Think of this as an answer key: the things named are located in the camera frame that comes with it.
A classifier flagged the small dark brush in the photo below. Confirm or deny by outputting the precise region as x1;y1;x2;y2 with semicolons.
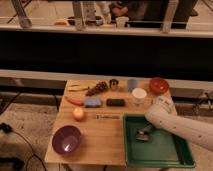
136;131;150;141

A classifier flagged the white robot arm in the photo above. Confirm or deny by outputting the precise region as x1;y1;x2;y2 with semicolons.
145;96;213;152

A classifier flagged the green plastic tray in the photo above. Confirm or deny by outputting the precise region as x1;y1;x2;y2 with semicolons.
123;115;195;168

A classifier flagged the white cup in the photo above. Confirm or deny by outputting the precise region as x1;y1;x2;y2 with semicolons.
132;88;147;105

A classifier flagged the red bowl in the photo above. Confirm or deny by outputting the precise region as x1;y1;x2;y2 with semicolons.
149;77;169;95

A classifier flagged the black rectangular block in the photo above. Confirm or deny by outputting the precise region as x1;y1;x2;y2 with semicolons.
106;99;125;107

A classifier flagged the blue translucent cup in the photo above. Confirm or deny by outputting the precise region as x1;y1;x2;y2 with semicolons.
127;79;138;92

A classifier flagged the small metal cup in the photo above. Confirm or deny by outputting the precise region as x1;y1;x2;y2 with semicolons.
109;79;119;91

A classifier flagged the dark grape bunch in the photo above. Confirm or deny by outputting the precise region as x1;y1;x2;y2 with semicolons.
86;81;108;96

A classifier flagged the blue sponge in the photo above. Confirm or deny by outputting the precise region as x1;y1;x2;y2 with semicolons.
84;97;102;108

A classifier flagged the orange carrot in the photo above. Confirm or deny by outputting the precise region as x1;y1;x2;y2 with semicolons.
65;96;84;106

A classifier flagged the purple bowl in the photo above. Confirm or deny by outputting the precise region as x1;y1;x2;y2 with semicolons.
52;125;82;155

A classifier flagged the yellow banana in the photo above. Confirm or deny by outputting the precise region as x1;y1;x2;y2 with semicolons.
68;84;90;92

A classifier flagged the person in background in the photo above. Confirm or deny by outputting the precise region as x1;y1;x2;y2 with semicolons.
109;0;158;28

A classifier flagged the black floor cable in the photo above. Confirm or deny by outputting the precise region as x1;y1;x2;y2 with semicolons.
0;122;49;171

